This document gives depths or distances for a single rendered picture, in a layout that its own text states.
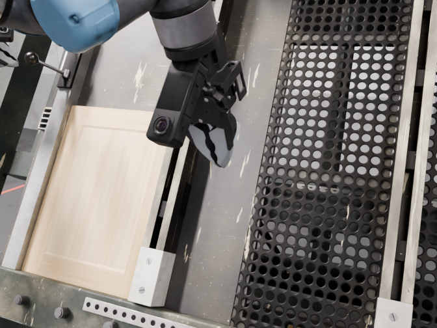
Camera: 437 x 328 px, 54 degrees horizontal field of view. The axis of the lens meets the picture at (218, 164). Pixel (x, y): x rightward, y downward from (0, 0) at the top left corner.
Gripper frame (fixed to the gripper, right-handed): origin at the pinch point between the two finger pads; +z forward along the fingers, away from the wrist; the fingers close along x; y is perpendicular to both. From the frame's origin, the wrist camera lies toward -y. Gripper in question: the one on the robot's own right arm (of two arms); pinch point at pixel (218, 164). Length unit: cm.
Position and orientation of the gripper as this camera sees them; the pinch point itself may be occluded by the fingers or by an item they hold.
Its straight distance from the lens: 65.7
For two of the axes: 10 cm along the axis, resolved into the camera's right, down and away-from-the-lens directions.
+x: -8.6, -1.5, 4.8
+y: 4.5, -6.7, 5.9
